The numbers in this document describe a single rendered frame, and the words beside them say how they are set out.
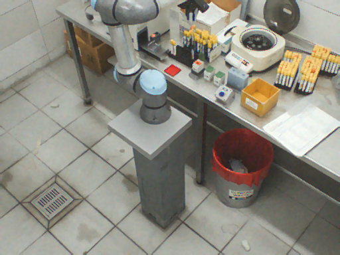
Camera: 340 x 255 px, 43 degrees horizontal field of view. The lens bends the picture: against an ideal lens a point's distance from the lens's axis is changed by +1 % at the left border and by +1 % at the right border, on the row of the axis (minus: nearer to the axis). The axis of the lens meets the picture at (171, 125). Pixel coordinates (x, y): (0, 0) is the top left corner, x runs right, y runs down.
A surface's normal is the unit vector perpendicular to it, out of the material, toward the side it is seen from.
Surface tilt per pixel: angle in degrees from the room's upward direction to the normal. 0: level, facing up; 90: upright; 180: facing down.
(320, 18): 90
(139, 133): 1
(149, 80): 7
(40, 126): 0
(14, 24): 90
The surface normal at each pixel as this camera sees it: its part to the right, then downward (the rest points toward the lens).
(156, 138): -0.04, -0.67
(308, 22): -0.67, 0.57
